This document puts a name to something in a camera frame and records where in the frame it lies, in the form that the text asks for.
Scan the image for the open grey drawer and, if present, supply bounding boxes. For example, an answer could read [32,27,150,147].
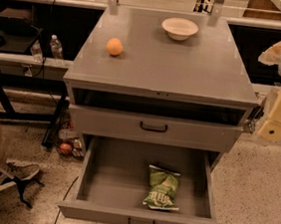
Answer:
[59,137,225,224]

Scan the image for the closed grey drawer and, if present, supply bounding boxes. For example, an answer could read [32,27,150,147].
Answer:
[69,105,243,152]

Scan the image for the snack packets on floor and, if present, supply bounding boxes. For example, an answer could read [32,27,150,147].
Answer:
[57,119,84,158]

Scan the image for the black box on shelf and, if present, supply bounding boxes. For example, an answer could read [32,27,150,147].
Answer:
[0,8,33,34]

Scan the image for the white bowl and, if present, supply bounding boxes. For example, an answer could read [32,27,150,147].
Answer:
[161,17,198,41]

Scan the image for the clear water bottle left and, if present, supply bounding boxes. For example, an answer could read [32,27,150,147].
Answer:
[30,41,43,64]

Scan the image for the black cable on floor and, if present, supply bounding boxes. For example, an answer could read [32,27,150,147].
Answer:
[52,173,80,224]

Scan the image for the grey sneaker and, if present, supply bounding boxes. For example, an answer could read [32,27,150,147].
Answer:
[0,159,42,199]

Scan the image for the clear water bottle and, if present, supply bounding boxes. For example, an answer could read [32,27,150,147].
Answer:
[50,35,64,65]
[30,41,43,64]

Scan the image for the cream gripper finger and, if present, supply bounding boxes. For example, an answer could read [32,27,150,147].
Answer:
[257,119,281,142]

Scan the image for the green jalapeno chip bag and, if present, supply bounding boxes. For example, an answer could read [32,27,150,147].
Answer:
[142,165,181,211]

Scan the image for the clear water bottle right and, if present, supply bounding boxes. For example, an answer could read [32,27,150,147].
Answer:
[50,35,64,65]

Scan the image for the grey drawer cabinet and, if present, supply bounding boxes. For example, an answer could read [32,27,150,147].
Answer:
[64,6,258,166]

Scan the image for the black table frame leg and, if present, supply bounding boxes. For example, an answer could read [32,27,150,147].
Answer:
[42,93,68,148]

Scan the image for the orange fruit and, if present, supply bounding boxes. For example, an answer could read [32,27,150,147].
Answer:
[106,38,124,56]

